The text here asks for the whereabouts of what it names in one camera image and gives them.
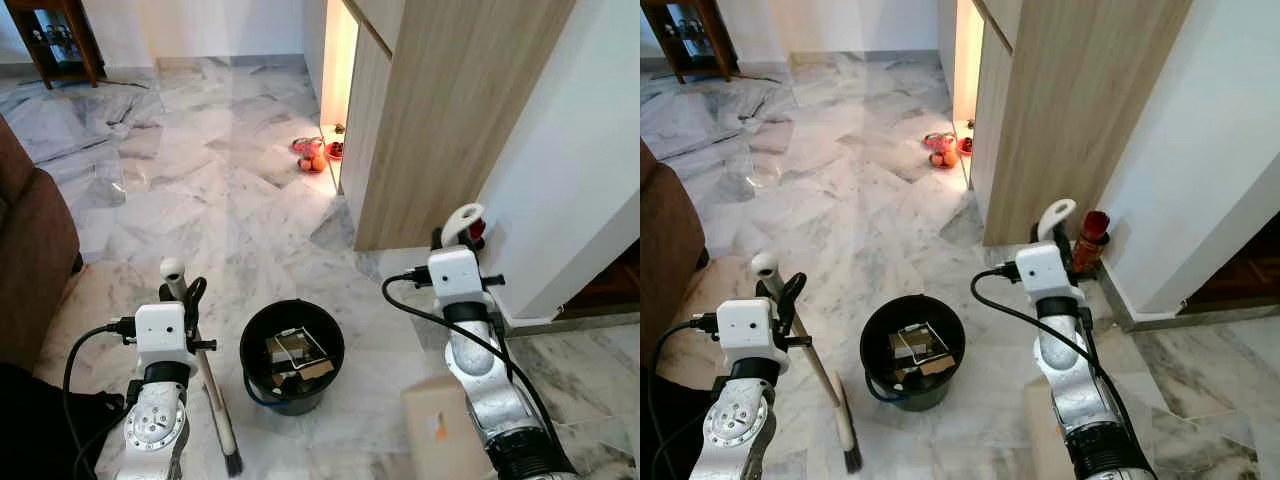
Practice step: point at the brown fabric sofa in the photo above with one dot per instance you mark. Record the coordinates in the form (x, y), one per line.
(665, 260)
(35, 250)

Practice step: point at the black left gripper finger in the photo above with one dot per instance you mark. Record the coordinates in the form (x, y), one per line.
(763, 289)
(197, 291)
(166, 294)
(794, 287)

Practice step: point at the light wood cabinet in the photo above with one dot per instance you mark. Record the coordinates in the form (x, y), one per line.
(1070, 100)
(450, 100)

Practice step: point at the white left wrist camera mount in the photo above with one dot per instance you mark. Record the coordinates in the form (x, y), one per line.
(160, 330)
(745, 330)

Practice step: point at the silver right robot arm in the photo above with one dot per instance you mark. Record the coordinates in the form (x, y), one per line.
(490, 390)
(1075, 385)

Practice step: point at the cardboard scraps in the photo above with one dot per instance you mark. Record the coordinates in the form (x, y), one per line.
(920, 350)
(300, 352)

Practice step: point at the black plastic bucket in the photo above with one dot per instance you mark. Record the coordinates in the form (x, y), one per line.
(915, 308)
(300, 312)

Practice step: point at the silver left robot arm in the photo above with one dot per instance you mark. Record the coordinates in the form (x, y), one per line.
(735, 430)
(155, 430)

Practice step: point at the dark wood display cabinet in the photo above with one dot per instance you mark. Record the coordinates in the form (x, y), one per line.
(50, 45)
(690, 30)

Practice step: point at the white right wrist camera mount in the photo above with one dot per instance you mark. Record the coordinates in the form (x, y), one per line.
(455, 272)
(1042, 270)

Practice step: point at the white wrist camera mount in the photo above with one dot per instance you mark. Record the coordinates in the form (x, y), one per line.
(1042, 270)
(455, 272)
(160, 330)
(745, 330)

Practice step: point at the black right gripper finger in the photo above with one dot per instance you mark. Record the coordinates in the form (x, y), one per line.
(1035, 235)
(439, 240)

